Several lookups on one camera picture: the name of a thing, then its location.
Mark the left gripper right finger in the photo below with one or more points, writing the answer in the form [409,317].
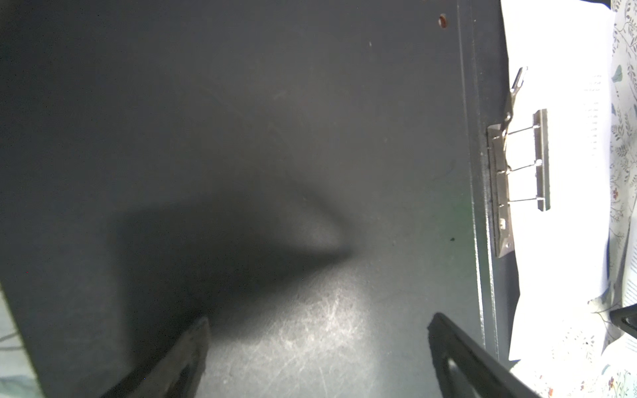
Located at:
[465,369]

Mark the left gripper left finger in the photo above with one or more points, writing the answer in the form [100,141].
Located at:
[177,372]

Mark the floral table mat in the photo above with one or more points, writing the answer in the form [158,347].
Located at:
[587,358]

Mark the printed paper sheet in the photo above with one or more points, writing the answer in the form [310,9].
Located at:
[561,253]

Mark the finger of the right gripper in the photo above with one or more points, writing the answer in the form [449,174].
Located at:
[625,319]

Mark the metal folder clip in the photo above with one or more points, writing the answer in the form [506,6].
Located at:
[499,169]

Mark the orange folder black inside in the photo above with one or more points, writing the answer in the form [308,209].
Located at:
[309,175]

